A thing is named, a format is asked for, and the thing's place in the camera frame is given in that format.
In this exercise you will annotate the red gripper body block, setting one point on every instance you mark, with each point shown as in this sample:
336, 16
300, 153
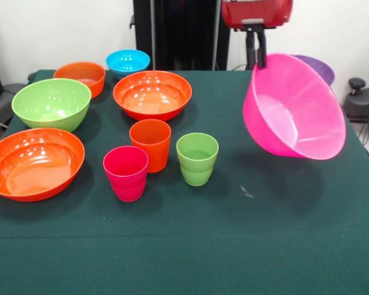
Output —
255, 10

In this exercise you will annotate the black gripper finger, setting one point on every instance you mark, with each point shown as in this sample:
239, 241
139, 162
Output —
262, 46
250, 49

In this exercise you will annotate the purple bowl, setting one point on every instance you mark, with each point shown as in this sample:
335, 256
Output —
323, 69

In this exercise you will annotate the large pink bowl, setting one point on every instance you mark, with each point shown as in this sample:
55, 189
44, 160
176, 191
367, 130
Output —
295, 107

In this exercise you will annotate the wide orange bowl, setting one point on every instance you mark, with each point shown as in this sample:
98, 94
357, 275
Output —
153, 98
34, 169

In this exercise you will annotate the small blue bowl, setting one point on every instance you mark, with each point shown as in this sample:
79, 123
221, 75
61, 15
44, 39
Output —
127, 63

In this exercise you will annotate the green cup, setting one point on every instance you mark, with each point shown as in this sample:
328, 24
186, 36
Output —
197, 166

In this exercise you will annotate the orange cup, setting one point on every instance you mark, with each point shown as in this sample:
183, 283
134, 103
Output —
150, 144

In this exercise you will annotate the crimson red cup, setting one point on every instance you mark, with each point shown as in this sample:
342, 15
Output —
126, 175

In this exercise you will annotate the green bowl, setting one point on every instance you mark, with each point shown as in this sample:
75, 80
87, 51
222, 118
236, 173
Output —
49, 107

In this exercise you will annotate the black round knob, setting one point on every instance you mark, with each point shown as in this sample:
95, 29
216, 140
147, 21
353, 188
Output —
356, 83

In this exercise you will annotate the small deep orange bowl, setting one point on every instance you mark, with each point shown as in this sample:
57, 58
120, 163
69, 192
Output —
86, 75

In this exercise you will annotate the dark green tablecloth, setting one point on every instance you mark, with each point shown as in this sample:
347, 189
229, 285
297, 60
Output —
184, 246

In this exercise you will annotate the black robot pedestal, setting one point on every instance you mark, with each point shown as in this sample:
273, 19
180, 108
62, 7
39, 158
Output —
178, 30

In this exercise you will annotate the grey pedestal leg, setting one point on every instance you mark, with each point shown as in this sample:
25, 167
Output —
363, 104
0, 110

